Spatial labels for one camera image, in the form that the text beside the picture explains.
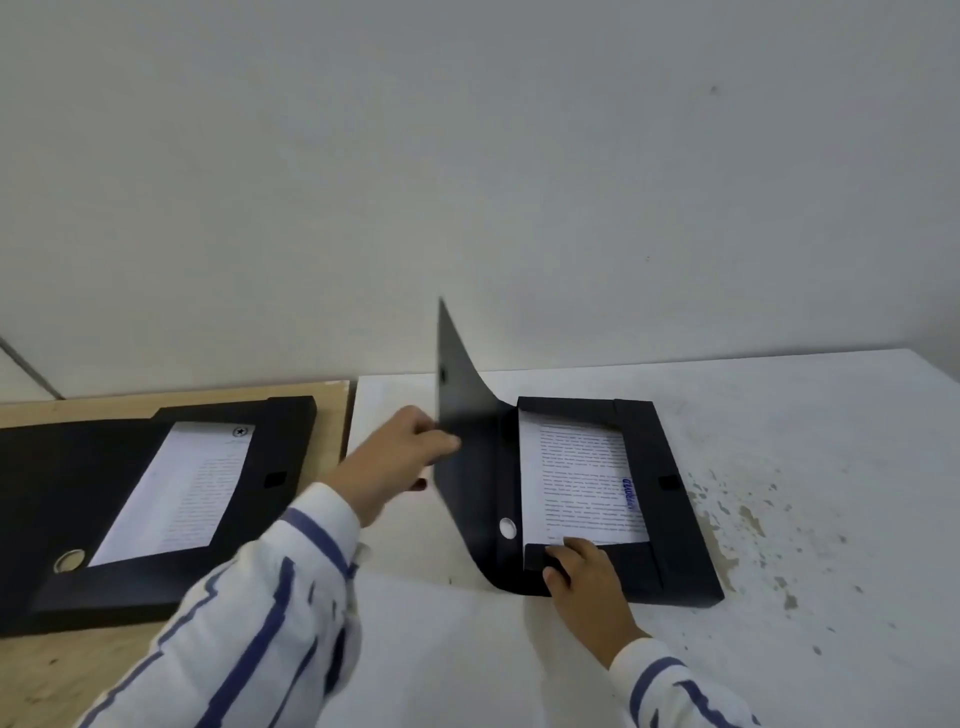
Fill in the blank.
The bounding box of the person's left hand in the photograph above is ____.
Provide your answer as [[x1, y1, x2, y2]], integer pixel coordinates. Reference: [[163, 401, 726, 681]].
[[322, 405, 463, 530]]

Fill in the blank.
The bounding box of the person's right hand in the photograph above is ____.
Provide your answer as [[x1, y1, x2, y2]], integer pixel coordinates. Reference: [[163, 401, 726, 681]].
[[541, 536, 651, 669]]

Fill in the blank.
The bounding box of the black document box with raised lid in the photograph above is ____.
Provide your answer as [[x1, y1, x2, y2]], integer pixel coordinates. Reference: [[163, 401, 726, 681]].
[[435, 296, 726, 607]]

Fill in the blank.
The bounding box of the person's right forearm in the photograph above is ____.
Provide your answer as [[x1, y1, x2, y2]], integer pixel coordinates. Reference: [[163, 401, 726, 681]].
[[606, 637, 763, 728]]

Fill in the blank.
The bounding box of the person's left forearm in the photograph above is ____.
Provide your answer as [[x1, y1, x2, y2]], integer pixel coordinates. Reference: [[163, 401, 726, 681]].
[[75, 480, 372, 728]]

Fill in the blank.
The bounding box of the printed paper with blue scribble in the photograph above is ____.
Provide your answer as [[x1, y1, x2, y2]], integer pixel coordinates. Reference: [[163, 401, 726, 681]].
[[517, 418, 651, 547]]

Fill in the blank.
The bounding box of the printed paper with round emblem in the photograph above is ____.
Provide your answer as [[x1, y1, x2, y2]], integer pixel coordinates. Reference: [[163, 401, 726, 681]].
[[87, 421, 256, 568]]

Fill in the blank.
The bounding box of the black document box lying open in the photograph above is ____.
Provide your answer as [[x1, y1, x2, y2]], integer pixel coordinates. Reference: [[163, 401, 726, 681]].
[[0, 396, 318, 639]]

